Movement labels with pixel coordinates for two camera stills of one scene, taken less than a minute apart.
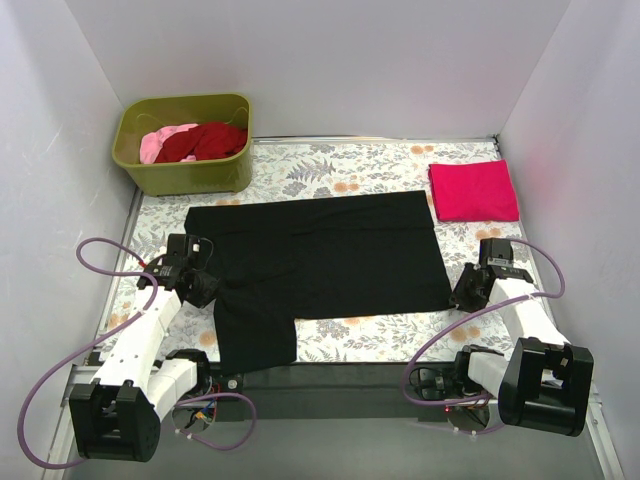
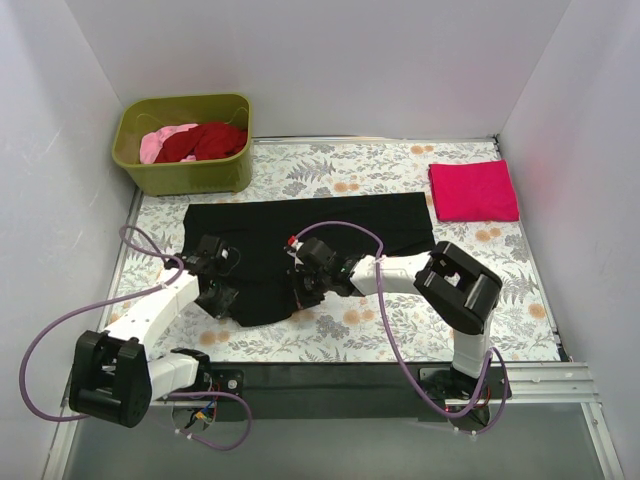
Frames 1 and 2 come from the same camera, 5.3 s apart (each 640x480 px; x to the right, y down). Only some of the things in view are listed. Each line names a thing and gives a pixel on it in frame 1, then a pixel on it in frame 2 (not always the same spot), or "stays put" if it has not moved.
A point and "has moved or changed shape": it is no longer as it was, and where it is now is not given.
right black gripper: x=464 y=291 -> x=305 y=288
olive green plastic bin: x=225 y=174 stays put
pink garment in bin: x=151 y=142 stays put
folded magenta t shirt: x=473 y=191 stays put
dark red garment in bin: x=206 y=141 stays put
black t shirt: x=281 y=258 has moved or changed shape
